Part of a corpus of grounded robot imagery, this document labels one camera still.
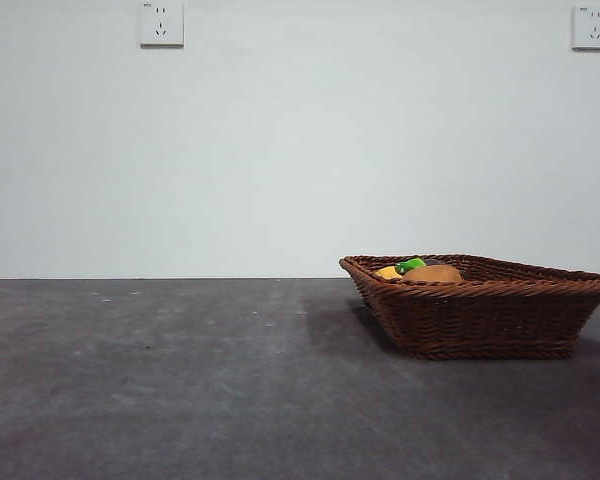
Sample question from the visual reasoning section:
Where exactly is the white wall socket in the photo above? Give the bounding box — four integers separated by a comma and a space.
571, 5, 600, 52
139, 1, 185, 49

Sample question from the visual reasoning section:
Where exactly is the brown potato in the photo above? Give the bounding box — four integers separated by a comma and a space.
401, 264, 464, 284

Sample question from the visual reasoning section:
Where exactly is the purple eggplant with green stem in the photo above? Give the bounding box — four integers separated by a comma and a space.
394, 256, 449, 274

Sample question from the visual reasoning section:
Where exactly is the brown wicker basket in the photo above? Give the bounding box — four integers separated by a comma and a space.
338, 253, 600, 360

